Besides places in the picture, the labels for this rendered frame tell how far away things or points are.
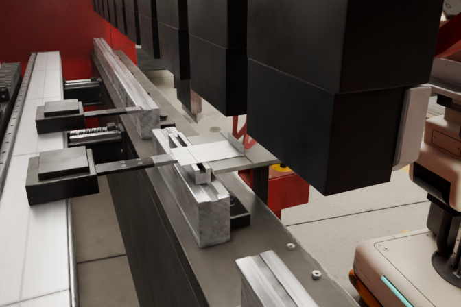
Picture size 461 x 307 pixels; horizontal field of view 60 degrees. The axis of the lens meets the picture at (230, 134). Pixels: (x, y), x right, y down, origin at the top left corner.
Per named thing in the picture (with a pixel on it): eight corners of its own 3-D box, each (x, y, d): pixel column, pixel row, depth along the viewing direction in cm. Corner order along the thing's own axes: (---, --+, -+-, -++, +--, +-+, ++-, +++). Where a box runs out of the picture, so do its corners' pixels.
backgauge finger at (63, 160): (184, 178, 74) (183, 153, 72) (29, 206, 64) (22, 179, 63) (168, 153, 84) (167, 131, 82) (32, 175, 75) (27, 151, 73)
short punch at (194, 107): (202, 123, 74) (200, 72, 70) (191, 124, 73) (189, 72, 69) (186, 107, 82) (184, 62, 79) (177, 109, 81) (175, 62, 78)
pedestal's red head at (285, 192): (309, 203, 128) (313, 151, 121) (265, 214, 121) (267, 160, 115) (277, 177, 145) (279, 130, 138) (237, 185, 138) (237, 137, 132)
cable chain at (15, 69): (10, 101, 115) (7, 88, 113) (-13, 103, 113) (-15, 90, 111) (22, 71, 153) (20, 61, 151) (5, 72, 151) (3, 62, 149)
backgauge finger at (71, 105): (147, 120, 103) (145, 102, 101) (37, 135, 94) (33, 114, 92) (138, 108, 114) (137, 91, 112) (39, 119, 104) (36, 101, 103)
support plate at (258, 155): (333, 153, 83) (333, 149, 82) (213, 175, 74) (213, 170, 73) (289, 125, 98) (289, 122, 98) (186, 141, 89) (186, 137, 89)
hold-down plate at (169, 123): (175, 131, 127) (175, 123, 126) (159, 133, 125) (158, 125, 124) (155, 105, 153) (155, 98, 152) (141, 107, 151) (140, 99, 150)
